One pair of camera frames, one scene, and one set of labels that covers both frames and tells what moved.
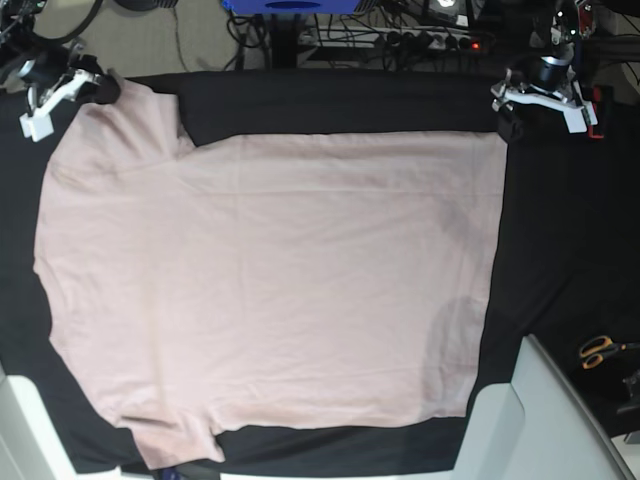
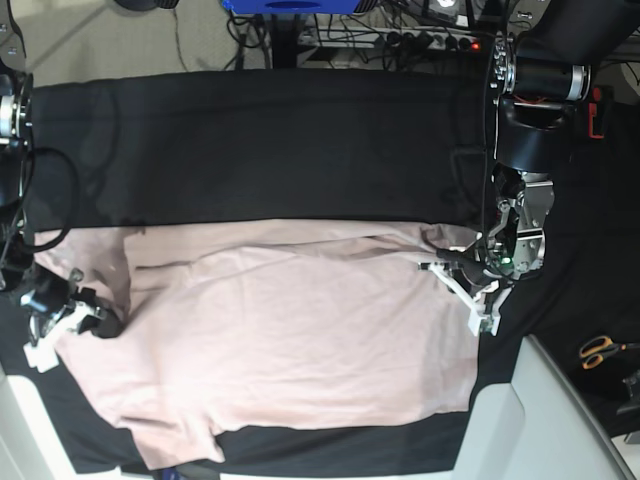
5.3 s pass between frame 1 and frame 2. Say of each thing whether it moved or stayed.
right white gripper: moved
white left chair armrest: stayed
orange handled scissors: stayed
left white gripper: moved
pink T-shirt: moved
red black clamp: stayed
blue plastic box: stayed
